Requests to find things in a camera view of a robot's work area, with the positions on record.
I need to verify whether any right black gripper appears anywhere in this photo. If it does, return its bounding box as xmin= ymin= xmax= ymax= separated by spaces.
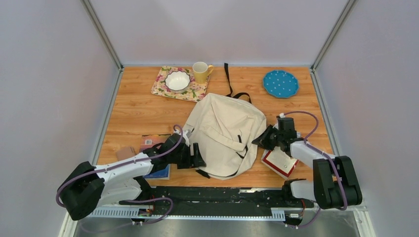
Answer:
xmin=251 ymin=124 xmax=283 ymax=152

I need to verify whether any floral square tray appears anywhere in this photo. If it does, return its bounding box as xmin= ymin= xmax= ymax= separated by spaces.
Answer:
xmin=151 ymin=66 xmax=210 ymax=102

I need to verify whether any blue sunset cover book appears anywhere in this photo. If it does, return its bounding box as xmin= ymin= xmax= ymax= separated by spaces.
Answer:
xmin=139 ymin=134 xmax=170 ymax=180

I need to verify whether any red bordered white book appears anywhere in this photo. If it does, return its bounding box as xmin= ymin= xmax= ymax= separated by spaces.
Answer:
xmin=261 ymin=147 xmax=299 ymax=180

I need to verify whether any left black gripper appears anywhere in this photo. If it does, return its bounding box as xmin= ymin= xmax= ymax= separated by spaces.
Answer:
xmin=168 ymin=143 xmax=207 ymax=169

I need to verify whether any white bowl with dark rim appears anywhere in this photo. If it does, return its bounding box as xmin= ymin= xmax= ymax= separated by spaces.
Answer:
xmin=165 ymin=71 xmax=191 ymax=93

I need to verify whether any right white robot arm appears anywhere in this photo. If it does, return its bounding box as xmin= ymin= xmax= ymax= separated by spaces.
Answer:
xmin=252 ymin=117 xmax=363 ymax=210

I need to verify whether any blue polka dot plate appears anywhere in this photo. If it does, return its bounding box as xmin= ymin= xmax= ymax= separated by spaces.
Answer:
xmin=262 ymin=70 xmax=299 ymax=98

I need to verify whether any yellow ceramic mug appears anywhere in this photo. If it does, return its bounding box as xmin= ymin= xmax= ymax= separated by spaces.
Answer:
xmin=192 ymin=62 xmax=214 ymax=84

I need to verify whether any beige canvas backpack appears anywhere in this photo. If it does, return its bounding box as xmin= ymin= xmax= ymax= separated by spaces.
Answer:
xmin=182 ymin=63 xmax=267 ymax=181

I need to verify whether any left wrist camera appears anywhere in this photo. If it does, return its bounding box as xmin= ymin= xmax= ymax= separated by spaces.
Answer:
xmin=182 ymin=129 xmax=192 ymax=146

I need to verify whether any small brown cardboard box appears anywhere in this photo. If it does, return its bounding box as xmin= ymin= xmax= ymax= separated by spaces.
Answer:
xmin=116 ymin=146 xmax=137 ymax=161

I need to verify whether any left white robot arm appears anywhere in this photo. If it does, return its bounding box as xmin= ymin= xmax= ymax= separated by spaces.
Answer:
xmin=56 ymin=133 xmax=207 ymax=220

